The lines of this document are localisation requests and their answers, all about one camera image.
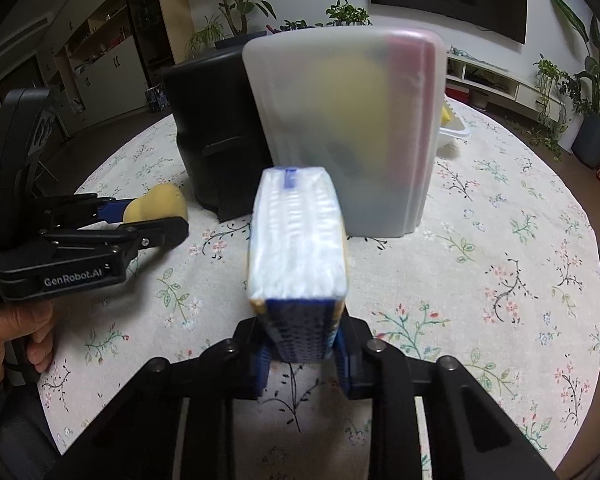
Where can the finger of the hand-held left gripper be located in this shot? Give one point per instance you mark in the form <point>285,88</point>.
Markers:
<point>160,232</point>
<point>112,210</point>

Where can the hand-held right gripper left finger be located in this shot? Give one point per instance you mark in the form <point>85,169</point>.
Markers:
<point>260,370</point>

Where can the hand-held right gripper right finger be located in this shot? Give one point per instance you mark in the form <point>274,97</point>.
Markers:
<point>347,370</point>

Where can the yellow egg-shaped sponge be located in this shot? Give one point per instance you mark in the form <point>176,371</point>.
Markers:
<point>155,202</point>

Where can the blue tissue pack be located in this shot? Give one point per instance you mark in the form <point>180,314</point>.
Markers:
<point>297,230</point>

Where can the translucent plastic storage box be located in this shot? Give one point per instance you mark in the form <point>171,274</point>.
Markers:
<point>330,135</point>

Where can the white plastic tray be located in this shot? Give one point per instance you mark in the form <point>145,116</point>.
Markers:
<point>454,134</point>

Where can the person's left hand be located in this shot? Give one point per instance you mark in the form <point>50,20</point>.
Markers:
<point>10,330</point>

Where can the blue patterned box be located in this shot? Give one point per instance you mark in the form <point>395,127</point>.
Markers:
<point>156,98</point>

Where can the black storage bin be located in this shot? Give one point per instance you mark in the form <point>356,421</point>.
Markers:
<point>210,110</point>

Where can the person's dark clothing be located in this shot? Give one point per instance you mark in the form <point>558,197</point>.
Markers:
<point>20,425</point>

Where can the floral tablecloth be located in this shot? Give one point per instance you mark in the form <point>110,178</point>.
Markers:
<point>480,270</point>

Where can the low leafy potted plant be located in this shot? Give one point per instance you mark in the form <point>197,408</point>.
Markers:
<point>295,25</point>

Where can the small yellow rectangular sponge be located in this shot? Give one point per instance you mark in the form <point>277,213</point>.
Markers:
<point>447,115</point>

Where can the trailing pothos plant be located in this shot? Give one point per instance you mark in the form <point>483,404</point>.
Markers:
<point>347,12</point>

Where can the white television cabinet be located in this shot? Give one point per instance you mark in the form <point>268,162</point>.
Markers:
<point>510,87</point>

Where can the light blue toy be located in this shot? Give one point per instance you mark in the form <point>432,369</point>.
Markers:
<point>458,52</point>

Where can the large plant in grey pot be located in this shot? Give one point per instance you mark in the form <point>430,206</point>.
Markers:
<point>592,135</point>

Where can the bushy plant in white pot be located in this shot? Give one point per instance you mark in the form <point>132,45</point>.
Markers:
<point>550,90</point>

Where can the white wall cabinets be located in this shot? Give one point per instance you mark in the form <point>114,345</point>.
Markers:
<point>105,60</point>

